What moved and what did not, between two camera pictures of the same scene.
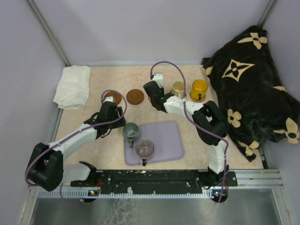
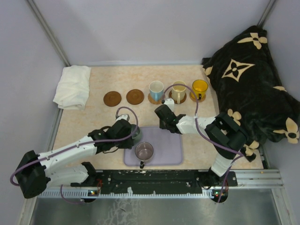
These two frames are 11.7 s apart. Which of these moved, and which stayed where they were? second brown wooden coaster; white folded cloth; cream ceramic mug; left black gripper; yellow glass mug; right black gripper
Moved: right black gripper; left black gripper
Stayed: yellow glass mug; cream ceramic mug; second brown wooden coaster; white folded cloth
